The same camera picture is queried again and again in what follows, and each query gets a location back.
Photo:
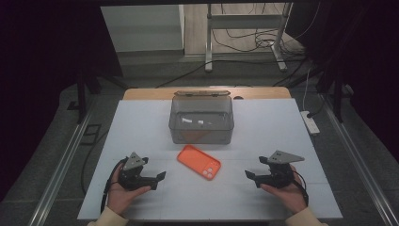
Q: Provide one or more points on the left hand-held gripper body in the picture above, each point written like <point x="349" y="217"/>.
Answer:
<point x="133" y="175"/>

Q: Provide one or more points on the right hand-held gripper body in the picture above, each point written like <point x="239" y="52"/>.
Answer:
<point x="280" y="175"/>

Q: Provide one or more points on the orange phone case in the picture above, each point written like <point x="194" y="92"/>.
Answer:
<point x="198" y="161"/>

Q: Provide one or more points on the grey transparent storage box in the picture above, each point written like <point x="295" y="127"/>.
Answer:
<point x="200" y="125"/>

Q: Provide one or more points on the person's right hand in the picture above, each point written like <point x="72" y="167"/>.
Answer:
<point x="291" y="196"/>

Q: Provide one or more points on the person's left hand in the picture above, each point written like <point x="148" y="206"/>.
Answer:
<point x="120" y="197"/>

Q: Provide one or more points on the white power strip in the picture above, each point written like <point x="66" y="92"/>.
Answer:
<point x="310" y="124"/>

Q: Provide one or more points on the black stand leg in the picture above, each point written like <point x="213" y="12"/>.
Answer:
<point x="82" y="97"/>
<point x="338" y="97"/>

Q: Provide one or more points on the white cabinet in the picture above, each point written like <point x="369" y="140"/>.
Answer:
<point x="141" y="28"/>

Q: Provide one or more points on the aluminium floor rail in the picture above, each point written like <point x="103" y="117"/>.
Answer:
<point x="360" y="157"/>
<point x="62" y="166"/>

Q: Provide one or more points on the grey metal stand frame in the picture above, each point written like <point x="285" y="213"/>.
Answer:
<point x="244" y="21"/>

